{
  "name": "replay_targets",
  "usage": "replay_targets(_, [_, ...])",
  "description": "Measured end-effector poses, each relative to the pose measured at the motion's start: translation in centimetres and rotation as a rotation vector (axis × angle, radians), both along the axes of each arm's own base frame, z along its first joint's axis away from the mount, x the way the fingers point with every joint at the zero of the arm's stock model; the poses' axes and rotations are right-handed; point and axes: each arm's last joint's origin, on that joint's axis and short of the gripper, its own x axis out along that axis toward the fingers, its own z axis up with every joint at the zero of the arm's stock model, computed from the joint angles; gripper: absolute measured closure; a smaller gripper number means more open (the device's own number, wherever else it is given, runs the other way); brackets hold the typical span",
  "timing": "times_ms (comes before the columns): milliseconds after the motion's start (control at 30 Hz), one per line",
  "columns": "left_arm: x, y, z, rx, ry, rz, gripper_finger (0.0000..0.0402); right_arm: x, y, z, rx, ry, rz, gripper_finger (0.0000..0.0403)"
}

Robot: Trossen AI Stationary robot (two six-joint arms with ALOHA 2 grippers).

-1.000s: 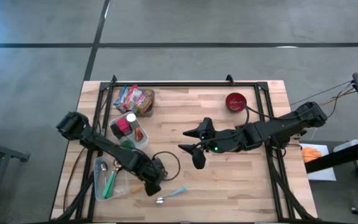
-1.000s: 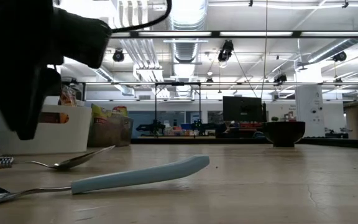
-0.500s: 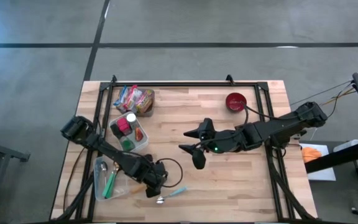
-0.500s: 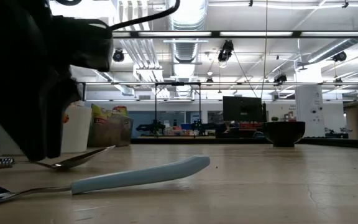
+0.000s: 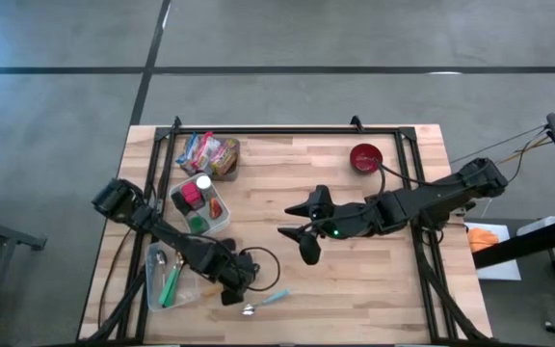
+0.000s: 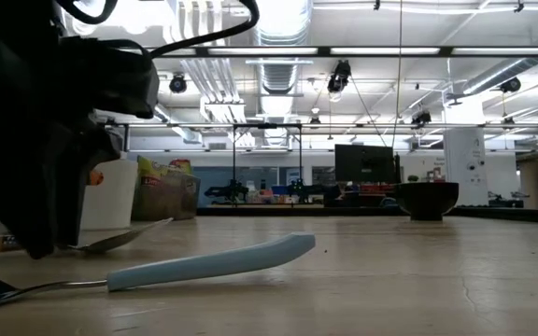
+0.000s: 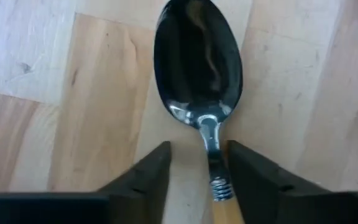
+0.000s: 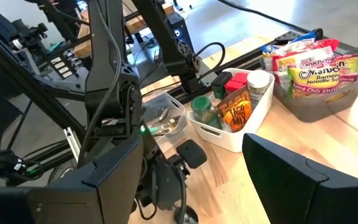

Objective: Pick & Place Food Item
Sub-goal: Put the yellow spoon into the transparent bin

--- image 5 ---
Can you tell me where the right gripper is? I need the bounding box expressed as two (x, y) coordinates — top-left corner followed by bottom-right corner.
(277, 200), (381, 267)

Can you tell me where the light blue handle spoon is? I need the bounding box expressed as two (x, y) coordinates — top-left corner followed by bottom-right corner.
(241, 287), (292, 318)

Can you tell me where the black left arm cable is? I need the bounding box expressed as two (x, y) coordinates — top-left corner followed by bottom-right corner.
(237, 246), (282, 293)

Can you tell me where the green black pepper tin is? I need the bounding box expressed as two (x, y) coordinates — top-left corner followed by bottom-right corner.
(171, 191), (193, 217)

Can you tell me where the black aluminium table frame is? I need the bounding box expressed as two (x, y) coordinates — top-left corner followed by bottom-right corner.
(84, 123), (489, 347)

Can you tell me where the clear bin of bottles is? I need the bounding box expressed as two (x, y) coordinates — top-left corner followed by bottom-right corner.
(168, 172), (232, 238)

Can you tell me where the white container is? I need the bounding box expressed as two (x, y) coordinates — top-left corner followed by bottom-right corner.
(516, 215), (555, 237)

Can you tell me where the clear plastic bin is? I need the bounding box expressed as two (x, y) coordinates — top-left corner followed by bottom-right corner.
(144, 240), (202, 313)

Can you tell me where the white paper sheet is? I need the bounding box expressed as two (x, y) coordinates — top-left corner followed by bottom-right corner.
(463, 221), (523, 281)

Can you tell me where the orange cloth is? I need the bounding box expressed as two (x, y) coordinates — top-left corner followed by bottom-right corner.
(466, 227), (500, 254)

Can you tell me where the dark grey bin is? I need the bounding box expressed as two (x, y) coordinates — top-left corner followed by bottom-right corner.
(209, 137), (242, 183)

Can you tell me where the smoked paprika tin red lid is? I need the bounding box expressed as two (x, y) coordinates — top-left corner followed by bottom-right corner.
(180, 181), (205, 209)

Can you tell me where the white cap spice jar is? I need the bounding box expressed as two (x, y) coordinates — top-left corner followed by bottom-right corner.
(195, 173), (217, 202)

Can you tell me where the red bowl black outside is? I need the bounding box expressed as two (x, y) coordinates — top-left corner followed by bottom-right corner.
(349, 143), (384, 174)

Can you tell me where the small steel spoon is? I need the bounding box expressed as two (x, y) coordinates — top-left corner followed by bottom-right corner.
(154, 249), (169, 290)

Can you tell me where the gold spoon green handle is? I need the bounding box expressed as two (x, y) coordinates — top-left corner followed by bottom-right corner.
(165, 254), (186, 307)

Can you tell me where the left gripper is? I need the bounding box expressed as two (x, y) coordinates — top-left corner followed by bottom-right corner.
(217, 237), (261, 307)

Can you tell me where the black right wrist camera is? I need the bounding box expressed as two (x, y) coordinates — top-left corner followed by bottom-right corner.
(307, 184), (336, 222)

